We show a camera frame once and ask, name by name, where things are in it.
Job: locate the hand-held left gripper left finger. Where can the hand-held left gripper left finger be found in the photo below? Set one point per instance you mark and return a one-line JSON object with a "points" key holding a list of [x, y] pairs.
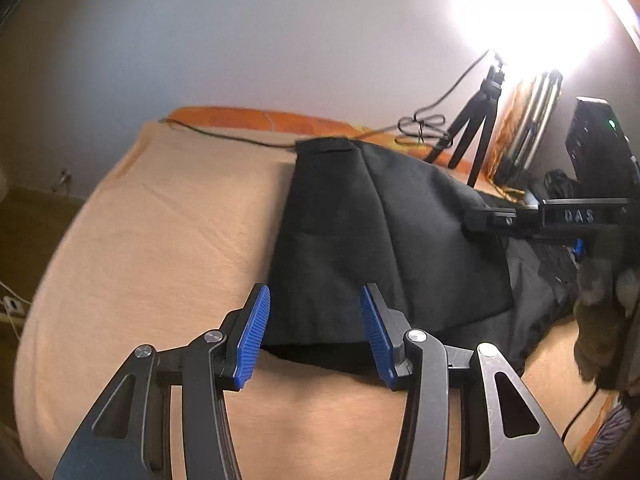
{"points": [[254, 335]]}

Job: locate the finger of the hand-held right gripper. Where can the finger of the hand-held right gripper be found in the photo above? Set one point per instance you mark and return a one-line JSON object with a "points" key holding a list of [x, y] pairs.
{"points": [[490, 220]]}

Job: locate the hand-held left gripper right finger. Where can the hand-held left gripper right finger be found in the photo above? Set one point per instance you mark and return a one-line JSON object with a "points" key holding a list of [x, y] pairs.
{"points": [[375, 330]]}

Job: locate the black pants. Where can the black pants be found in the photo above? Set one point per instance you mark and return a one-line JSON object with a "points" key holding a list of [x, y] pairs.
{"points": [[375, 210]]}

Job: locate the person's right hand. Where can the person's right hand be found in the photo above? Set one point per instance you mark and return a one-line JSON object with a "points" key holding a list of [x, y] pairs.
{"points": [[629, 290]]}

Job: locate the black folded garment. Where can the black folded garment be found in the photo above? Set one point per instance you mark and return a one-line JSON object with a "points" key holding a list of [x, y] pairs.
{"points": [[560, 184]]}

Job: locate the silver folded tripod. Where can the silver folded tripod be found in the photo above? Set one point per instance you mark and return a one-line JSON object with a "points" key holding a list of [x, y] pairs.
{"points": [[537, 110]]}

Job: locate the dark grey folded garment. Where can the dark grey folded garment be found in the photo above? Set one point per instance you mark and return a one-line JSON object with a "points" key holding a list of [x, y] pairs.
{"points": [[545, 280]]}

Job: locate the small black tripod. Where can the small black tripod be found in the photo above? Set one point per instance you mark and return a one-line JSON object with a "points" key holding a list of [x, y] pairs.
{"points": [[472, 125]]}

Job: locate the orange patterned cloth bag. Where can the orange patterned cloth bag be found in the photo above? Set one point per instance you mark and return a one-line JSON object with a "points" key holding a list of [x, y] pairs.
{"points": [[510, 120]]}

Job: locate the bright video light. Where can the bright video light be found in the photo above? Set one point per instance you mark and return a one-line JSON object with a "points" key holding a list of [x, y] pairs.
{"points": [[525, 0]]}

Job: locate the orange patterned bed sheet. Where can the orange patterned bed sheet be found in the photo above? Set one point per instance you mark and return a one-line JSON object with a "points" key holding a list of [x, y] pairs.
{"points": [[240, 116]]}

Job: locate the white power strip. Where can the white power strip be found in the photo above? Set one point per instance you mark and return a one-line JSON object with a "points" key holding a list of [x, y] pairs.
{"points": [[12, 305]]}

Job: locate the striped grey clothing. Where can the striped grey clothing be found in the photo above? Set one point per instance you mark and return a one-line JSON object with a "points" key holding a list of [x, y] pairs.
{"points": [[615, 440]]}

